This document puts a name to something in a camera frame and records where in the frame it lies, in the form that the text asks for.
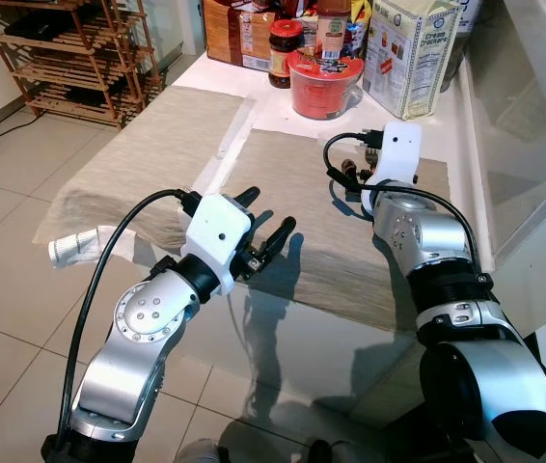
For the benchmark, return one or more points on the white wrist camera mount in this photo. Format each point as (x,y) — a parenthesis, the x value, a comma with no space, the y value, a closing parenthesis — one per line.
(398,149)
(217,227)

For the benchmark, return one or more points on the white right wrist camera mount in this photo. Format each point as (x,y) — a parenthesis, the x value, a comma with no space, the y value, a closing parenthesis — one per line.
(398,149)

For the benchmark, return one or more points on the white cream cracker box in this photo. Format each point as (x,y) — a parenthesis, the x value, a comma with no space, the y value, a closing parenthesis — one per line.
(408,63)

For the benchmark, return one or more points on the red plastic tub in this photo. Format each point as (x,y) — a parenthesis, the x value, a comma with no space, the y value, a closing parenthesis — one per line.
(323,92)

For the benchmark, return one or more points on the grey robot foot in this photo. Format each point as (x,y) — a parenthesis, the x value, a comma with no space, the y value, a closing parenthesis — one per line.
(210,451)
(331,451)

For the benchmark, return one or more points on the brown capped sauce bottle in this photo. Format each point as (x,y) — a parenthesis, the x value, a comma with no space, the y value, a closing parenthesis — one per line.
(334,29)

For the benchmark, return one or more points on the dark jar with red lid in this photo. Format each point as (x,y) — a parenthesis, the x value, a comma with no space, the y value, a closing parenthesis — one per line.
(286,58)

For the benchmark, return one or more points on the yellow snack packet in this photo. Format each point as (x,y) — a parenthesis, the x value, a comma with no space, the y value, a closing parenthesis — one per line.
(362,12)

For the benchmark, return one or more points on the grey robot left foot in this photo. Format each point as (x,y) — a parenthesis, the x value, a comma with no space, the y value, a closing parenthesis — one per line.
(210,451)

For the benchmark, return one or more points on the beige woven placemat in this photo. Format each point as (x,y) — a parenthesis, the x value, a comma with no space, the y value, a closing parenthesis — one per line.
(292,183)
(148,145)

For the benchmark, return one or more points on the brown cardboard food box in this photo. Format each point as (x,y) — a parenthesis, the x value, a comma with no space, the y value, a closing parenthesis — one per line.
(230,34)

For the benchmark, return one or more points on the wooden slatted shelf rack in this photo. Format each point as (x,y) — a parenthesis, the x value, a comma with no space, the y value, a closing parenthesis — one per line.
(70,68)

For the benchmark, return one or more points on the grey robot right foot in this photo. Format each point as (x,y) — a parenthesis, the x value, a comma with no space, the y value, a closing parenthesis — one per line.
(331,451)

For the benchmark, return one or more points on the white rolled paper towel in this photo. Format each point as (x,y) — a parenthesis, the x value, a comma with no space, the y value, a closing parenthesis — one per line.
(75,248)

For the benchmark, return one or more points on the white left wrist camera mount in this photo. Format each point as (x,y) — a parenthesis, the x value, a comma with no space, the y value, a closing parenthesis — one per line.
(217,227)

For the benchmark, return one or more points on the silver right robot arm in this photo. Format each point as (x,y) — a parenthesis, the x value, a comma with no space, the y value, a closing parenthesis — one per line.
(427,236)

